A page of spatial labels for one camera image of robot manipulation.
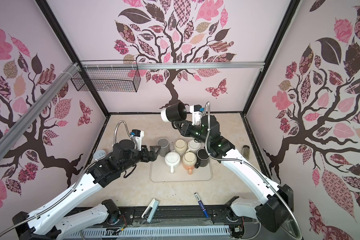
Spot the black base frame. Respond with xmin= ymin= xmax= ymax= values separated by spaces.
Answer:
xmin=46 ymin=205 xmax=272 ymax=240

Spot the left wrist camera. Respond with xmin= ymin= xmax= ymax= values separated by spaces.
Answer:
xmin=131 ymin=130 xmax=144 ymax=151

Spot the back aluminium rail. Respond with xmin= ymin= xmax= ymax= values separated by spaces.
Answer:
xmin=82 ymin=62 xmax=265 ymax=70

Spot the white slotted cable duct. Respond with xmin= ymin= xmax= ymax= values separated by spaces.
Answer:
xmin=64 ymin=226 xmax=231 ymax=240

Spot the translucent plastic tray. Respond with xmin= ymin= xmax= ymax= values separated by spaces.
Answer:
xmin=150 ymin=156 xmax=213 ymax=183

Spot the glass spice jar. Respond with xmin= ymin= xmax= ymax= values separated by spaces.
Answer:
xmin=242 ymin=145 xmax=251 ymax=160

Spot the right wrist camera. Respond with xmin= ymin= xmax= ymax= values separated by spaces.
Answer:
xmin=190 ymin=105 xmax=204 ymax=126

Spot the black wire basket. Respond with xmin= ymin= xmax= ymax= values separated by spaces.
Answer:
xmin=71 ymin=60 xmax=142 ymax=93

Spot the cream mug back middle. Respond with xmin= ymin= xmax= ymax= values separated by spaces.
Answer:
xmin=174 ymin=139 xmax=188 ymax=157

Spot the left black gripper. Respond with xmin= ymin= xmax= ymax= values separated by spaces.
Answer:
xmin=120 ymin=144 xmax=161 ymax=173

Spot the blue marker pen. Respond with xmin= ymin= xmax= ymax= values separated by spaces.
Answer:
xmin=194 ymin=193 xmax=209 ymax=218

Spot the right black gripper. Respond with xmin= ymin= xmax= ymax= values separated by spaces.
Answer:
xmin=175 ymin=120 xmax=212 ymax=147

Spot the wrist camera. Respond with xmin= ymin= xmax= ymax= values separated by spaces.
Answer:
xmin=190 ymin=105 xmax=204 ymax=126
xmin=131 ymin=130 xmax=144 ymax=151

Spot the orange tin can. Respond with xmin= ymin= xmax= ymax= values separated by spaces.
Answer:
xmin=93 ymin=150 xmax=107 ymax=162

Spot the peach orange mug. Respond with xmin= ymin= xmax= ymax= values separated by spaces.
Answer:
xmin=182 ymin=152 xmax=197 ymax=175

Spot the black mug upright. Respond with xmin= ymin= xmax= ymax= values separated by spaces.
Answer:
xmin=195 ymin=149 xmax=210 ymax=169

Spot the black mug white base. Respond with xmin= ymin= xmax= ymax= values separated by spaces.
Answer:
xmin=161 ymin=102 xmax=187 ymax=123

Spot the white stapler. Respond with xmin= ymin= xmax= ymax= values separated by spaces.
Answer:
xmin=142 ymin=199 xmax=159 ymax=223

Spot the aluminium rail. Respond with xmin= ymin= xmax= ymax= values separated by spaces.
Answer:
xmin=0 ymin=63 xmax=80 ymax=161
xmin=82 ymin=62 xmax=265 ymax=70

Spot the grey mug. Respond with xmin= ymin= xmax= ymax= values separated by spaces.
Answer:
xmin=157 ymin=138 xmax=171 ymax=158

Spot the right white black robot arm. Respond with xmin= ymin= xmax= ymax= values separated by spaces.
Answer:
xmin=171 ymin=116 xmax=299 ymax=233

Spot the left aluminium rail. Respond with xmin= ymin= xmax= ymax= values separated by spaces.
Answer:
xmin=0 ymin=63 xmax=80 ymax=161

